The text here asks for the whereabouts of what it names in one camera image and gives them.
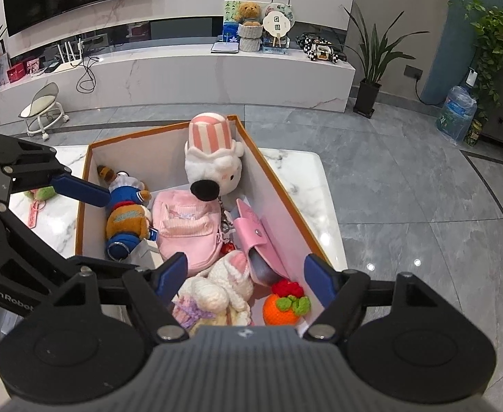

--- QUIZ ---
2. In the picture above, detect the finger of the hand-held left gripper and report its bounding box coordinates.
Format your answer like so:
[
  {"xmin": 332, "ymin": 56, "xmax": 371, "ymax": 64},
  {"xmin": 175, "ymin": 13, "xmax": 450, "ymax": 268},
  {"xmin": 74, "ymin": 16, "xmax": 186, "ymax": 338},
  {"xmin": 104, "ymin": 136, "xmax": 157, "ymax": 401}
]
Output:
[
  {"xmin": 2, "ymin": 211, "xmax": 149, "ymax": 287},
  {"xmin": 0, "ymin": 132, "xmax": 111, "ymax": 207}
]

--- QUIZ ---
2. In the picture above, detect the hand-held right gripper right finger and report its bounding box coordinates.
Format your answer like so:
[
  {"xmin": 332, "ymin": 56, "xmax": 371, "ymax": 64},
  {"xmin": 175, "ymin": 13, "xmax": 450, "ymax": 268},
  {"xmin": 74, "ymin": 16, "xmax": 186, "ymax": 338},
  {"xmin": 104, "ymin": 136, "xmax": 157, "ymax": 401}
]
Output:
[{"xmin": 303, "ymin": 253, "xmax": 445, "ymax": 345}]

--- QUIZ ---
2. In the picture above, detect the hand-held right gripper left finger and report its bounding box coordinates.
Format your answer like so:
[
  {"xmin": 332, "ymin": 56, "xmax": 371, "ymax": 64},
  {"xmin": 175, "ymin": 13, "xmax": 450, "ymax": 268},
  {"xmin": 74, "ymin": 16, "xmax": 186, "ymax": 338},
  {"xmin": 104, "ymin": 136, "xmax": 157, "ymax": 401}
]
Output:
[{"xmin": 56, "ymin": 252, "xmax": 191, "ymax": 345}]

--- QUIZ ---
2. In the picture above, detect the brown bear plush keychain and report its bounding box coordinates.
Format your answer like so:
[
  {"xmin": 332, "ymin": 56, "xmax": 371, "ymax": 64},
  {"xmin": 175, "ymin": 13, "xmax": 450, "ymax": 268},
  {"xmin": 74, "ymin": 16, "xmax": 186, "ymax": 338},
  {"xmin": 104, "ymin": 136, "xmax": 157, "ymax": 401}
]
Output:
[{"xmin": 96, "ymin": 164, "xmax": 153, "ymax": 262}]

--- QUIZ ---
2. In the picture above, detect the pink cap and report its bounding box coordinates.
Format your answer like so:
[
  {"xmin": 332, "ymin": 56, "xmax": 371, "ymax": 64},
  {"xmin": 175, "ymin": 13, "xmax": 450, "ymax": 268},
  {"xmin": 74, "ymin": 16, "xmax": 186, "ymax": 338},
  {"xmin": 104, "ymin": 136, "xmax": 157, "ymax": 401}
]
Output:
[{"xmin": 150, "ymin": 189, "xmax": 228, "ymax": 273}]

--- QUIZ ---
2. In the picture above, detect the crochet orange fruit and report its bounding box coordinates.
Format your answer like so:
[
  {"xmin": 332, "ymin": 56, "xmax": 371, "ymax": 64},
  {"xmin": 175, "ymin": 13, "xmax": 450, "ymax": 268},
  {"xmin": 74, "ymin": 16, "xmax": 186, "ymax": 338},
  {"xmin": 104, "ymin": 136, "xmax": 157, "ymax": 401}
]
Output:
[{"xmin": 262, "ymin": 279, "xmax": 312, "ymax": 326}]

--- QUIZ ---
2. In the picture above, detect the crochet bunny doll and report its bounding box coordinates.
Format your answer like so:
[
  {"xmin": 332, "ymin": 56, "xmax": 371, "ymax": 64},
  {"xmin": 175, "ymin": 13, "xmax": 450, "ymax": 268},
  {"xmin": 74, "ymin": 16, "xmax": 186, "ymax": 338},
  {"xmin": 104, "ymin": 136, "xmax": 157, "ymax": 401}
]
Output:
[{"xmin": 172, "ymin": 250, "xmax": 256, "ymax": 337}]

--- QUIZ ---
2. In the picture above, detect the pink snap wallet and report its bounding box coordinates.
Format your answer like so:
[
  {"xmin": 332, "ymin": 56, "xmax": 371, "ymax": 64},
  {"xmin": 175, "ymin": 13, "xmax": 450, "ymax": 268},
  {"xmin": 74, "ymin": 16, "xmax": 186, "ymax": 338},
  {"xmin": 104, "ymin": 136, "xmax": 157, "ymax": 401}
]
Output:
[{"xmin": 232, "ymin": 198, "xmax": 295, "ymax": 286}]

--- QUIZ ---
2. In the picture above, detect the orange cardboard box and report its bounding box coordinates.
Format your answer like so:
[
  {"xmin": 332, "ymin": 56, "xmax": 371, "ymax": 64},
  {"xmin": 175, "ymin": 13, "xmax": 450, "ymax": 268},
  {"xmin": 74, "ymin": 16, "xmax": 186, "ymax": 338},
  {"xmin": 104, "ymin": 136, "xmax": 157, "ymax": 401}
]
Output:
[{"xmin": 75, "ymin": 115, "xmax": 334, "ymax": 337}]

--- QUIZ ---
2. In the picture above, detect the white plush dog striped hat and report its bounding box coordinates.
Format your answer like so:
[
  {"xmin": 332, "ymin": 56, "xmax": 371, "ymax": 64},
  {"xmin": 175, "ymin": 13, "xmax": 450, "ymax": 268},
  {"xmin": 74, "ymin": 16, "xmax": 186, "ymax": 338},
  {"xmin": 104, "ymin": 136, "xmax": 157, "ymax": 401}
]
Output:
[{"xmin": 184, "ymin": 112, "xmax": 245, "ymax": 255}]

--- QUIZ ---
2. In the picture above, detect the pink fluffy peach plush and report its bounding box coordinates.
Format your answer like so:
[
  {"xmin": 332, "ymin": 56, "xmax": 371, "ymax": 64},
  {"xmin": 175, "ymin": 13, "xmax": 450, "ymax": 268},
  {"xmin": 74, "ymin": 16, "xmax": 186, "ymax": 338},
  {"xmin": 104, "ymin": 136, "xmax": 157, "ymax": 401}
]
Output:
[{"xmin": 23, "ymin": 186, "xmax": 61, "ymax": 230}]

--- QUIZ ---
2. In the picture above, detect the white rolling stool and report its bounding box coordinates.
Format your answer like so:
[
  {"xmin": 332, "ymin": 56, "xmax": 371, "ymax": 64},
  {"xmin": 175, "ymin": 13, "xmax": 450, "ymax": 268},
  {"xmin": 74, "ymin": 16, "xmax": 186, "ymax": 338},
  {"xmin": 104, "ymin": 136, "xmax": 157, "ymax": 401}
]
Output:
[{"xmin": 19, "ymin": 82, "xmax": 69, "ymax": 140}]

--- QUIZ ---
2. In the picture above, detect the white router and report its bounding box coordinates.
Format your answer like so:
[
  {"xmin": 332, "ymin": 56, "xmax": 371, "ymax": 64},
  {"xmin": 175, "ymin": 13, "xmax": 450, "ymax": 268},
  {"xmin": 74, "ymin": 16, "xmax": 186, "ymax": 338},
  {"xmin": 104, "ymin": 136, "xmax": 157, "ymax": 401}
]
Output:
[{"xmin": 56, "ymin": 38, "xmax": 84, "ymax": 68}]

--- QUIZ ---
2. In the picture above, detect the white marble tv console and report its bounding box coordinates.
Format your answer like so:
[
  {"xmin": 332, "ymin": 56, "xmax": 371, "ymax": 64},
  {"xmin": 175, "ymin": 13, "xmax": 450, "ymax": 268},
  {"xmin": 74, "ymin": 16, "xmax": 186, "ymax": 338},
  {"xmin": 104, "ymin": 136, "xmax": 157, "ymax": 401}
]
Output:
[{"xmin": 0, "ymin": 15, "xmax": 357, "ymax": 114}]

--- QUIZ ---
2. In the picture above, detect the potted plant black pot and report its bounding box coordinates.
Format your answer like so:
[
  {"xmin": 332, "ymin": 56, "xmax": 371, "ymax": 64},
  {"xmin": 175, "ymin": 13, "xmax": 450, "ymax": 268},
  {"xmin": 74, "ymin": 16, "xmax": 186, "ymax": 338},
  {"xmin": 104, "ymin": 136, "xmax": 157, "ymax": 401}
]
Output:
[{"xmin": 341, "ymin": 3, "xmax": 430, "ymax": 118}]

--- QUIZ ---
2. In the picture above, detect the silver laptop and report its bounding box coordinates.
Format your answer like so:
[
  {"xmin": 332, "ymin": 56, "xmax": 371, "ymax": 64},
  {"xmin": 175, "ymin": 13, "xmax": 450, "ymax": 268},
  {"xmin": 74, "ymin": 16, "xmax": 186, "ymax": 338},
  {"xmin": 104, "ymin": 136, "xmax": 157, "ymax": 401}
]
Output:
[{"xmin": 210, "ymin": 41, "xmax": 240, "ymax": 55}]

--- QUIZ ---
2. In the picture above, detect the blue water bottle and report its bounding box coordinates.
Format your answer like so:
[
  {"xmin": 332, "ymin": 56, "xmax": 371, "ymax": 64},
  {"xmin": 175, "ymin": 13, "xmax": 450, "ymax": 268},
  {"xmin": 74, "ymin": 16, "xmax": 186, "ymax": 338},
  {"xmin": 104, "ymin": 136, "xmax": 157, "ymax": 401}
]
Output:
[{"xmin": 435, "ymin": 85, "xmax": 479, "ymax": 147}]

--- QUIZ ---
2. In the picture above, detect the green patterned carton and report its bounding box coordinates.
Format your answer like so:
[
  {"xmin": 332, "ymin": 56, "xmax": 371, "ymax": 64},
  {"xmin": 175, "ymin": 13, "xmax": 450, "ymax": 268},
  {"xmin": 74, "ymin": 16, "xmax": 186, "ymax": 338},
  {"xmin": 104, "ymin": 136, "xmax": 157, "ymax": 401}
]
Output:
[{"xmin": 464, "ymin": 118, "xmax": 486, "ymax": 149}]

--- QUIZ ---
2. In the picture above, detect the blue green painting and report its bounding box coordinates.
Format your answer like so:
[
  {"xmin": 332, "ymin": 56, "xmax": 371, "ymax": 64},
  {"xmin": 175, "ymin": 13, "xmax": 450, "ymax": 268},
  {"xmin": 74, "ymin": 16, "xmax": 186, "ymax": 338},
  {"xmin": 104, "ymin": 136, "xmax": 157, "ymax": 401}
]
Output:
[{"xmin": 222, "ymin": 0, "xmax": 245, "ymax": 46}]

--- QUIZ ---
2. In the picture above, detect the checkered toy car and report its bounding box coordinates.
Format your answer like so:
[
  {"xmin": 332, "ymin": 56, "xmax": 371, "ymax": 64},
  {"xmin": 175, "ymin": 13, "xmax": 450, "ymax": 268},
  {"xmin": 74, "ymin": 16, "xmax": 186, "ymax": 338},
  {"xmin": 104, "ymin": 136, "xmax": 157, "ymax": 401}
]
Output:
[{"xmin": 295, "ymin": 32, "xmax": 348, "ymax": 65}]

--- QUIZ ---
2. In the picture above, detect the brown teddy bear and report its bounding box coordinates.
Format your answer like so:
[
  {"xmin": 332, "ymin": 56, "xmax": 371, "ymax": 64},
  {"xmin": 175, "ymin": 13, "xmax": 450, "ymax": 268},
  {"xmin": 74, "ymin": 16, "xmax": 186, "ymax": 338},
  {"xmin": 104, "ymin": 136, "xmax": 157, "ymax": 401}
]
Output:
[{"xmin": 233, "ymin": 2, "xmax": 263, "ymax": 24}]

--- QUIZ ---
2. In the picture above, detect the white round hand fan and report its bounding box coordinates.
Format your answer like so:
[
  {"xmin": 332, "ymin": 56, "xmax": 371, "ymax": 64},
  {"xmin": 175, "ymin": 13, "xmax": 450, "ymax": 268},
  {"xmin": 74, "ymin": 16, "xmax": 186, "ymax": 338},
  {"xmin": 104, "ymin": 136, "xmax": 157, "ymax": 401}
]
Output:
[{"xmin": 262, "ymin": 11, "xmax": 290, "ymax": 48}]

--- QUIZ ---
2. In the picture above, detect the floral round hand fan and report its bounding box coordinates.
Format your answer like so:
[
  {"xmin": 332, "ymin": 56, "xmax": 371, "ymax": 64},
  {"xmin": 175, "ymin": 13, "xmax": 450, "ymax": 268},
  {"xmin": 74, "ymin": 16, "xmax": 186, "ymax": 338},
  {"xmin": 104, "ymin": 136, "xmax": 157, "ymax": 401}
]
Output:
[{"xmin": 263, "ymin": 2, "xmax": 297, "ymax": 24}]

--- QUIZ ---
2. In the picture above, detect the bushy ivy plant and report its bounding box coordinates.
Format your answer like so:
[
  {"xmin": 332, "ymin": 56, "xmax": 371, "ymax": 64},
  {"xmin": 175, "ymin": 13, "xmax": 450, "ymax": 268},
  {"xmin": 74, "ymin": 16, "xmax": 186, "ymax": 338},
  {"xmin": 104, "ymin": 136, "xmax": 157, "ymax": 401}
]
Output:
[{"xmin": 464, "ymin": 0, "xmax": 503, "ymax": 125}]

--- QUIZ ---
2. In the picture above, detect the black cable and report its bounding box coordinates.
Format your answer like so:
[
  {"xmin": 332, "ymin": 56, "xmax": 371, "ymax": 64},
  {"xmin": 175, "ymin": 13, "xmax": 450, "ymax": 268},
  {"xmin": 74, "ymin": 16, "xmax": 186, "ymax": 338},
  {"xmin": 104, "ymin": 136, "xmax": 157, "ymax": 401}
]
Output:
[{"xmin": 76, "ymin": 54, "xmax": 100, "ymax": 93}]

